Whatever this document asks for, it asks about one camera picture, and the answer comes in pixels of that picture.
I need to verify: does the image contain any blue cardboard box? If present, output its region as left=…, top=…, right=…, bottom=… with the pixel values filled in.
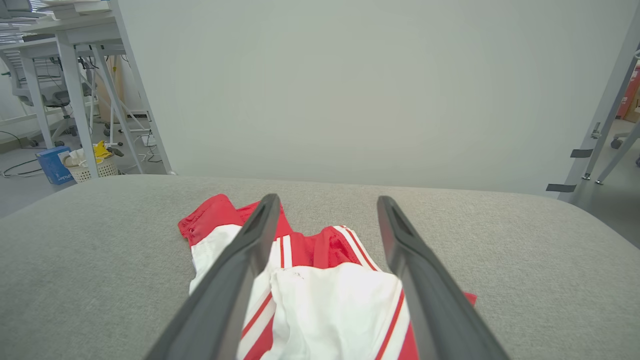
left=36, top=146, right=76, bottom=186

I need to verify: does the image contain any grey office chair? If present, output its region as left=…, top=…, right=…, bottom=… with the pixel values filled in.
left=10, top=60, right=98, bottom=148

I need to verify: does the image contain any red box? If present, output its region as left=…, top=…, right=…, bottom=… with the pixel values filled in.
left=616, top=65, right=640, bottom=120

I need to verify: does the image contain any white metal frame desk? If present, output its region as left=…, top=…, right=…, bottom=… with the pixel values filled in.
left=0, top=0, right=151, bottom=176

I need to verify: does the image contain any white cloth in basket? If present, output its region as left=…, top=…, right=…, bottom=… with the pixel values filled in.
left=62, top=148, right=96, bottom=168

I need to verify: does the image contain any yellow item in basket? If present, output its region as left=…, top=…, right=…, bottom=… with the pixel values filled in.
left=93, top=140, right=115, bottom=161

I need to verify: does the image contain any grey slanted frame leg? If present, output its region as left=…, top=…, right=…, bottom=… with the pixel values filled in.
left=557, top=5, right=640, bottom=203

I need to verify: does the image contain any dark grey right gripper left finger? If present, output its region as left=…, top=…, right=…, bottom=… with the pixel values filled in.
left=145, top=193, right=281, bottom=360

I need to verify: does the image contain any red and white basketball jersey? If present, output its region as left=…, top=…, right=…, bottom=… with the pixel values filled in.
left=177, top=194, right=477, bottom=360

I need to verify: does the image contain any grey partition frame post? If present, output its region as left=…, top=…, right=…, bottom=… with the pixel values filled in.
left=107, top=0, right=174, bottom=176

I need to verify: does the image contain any white plastic laundry basket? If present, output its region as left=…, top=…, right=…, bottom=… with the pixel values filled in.
left=64, top=150, right=119, bottom=183

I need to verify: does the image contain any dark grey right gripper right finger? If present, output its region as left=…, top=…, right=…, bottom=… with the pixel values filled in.
left=377, top=195, right=511, bottom=360

